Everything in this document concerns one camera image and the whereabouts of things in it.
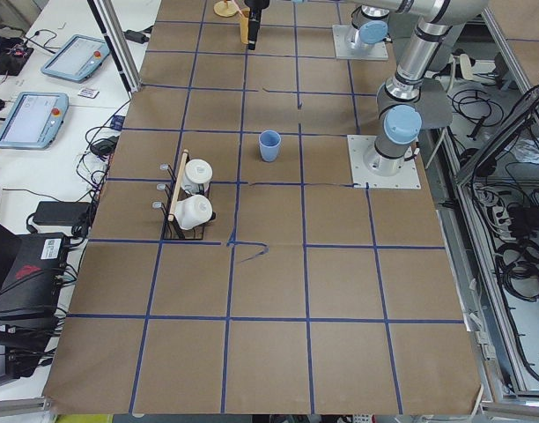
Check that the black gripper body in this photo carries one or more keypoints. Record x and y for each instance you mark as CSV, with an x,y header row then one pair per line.
x,y
254,5

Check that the light blue plastic cup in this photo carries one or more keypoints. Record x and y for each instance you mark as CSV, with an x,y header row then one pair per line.
x,y
269,145

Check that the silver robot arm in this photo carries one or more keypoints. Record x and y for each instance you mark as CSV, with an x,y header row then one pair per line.
x,y
378,11
400,122

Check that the round wooden stand base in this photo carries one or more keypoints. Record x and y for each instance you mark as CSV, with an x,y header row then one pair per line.
x,y
226,9

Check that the white mug far rack end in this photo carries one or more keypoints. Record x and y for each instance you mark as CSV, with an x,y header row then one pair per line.
x,y
197,176

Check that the white mug rack end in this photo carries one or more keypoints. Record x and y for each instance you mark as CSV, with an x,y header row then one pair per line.
x,y
197,176
193,211

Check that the far teach pendant tablet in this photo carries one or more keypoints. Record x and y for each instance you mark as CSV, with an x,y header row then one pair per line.
x,y
77,59

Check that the teach pendant tablet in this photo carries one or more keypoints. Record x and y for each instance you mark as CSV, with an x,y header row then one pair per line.
x,y
34,120
77,59

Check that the white mug near rack end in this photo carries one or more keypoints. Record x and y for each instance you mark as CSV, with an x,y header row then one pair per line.
x,y
193,211

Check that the near teach pendant tablet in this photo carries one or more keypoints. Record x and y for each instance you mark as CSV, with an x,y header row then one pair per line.
x,y
34,120

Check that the black power adapter brick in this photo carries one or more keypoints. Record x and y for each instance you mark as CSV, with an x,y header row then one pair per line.
x,y
50,213

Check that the black computer box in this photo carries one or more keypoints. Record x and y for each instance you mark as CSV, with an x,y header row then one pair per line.
x,y
32,267

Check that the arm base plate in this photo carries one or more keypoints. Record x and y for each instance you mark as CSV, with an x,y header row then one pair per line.
x,y
370,170
366,43

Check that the aluminium frame post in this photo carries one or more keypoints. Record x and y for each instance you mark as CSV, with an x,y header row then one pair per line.
x,y
110,27

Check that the wooden rack dowel handle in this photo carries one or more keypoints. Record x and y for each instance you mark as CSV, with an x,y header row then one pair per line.
x,y
177,185

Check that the black wire cup rack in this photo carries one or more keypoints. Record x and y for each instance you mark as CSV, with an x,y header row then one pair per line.
x,y
171,230

